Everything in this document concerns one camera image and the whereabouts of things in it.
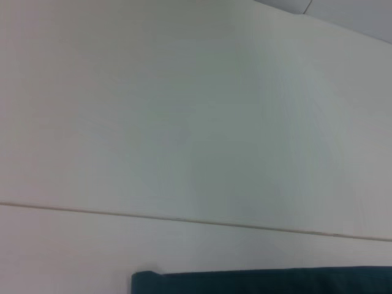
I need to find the blue t-shirt with pink print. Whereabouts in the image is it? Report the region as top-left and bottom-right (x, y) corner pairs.
(130, 266), (392, 294)

